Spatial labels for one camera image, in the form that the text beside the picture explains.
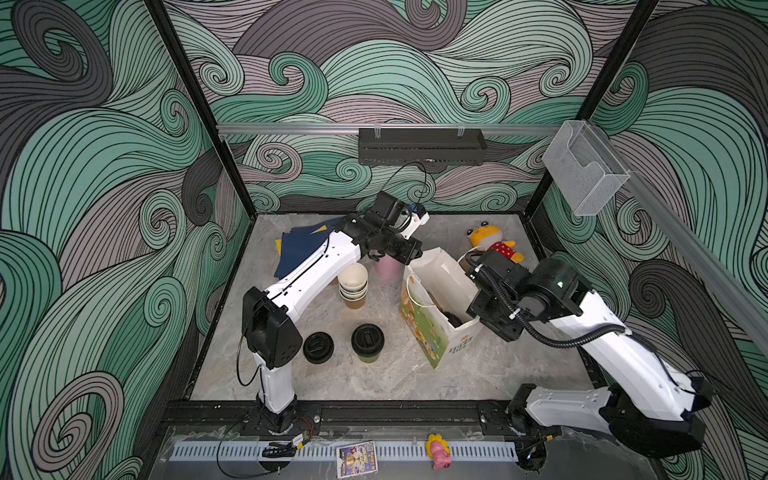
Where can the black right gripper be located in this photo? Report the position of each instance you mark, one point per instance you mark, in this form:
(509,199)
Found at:
(479,304)

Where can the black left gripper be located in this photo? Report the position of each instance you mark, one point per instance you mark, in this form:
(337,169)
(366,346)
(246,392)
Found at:
(412,251)

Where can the white paper takeout bag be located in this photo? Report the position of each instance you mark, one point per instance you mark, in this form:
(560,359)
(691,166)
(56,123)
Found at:
(431,285)

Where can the black coffee cup lid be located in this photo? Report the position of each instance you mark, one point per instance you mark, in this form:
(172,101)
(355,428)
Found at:
(367,337)

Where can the green paper coffee cup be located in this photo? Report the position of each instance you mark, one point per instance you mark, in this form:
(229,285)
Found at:
(369,356)

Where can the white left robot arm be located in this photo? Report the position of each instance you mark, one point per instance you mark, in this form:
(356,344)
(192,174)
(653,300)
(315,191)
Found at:
(269,316)

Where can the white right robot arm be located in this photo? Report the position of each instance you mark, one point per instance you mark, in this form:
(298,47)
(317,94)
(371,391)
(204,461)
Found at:
(651,408)

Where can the pink cup holder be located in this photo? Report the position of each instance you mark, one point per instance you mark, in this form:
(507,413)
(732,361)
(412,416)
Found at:
(389,268)

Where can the stack of paper cups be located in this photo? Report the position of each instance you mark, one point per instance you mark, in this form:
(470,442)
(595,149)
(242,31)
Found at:
(353,285)

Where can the yellow red plush toy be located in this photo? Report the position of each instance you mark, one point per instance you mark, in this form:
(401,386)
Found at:
(486,236)

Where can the dark blue napkin stack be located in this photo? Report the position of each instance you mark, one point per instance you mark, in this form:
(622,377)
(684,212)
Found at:
(298,248)

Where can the stack of black lids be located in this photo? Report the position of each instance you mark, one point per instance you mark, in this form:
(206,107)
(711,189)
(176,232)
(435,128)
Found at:
(318,348)

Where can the pink figurine toy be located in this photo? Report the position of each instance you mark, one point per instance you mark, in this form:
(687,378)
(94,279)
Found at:
(438,451)

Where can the colourful picture card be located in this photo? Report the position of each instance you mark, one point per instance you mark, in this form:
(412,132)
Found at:
(356,460)

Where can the black wall shelf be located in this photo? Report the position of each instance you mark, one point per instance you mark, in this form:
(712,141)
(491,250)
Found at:
(428,146)

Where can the clear plastic wall holder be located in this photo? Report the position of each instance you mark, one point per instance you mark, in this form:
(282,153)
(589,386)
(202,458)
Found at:
(586,167)

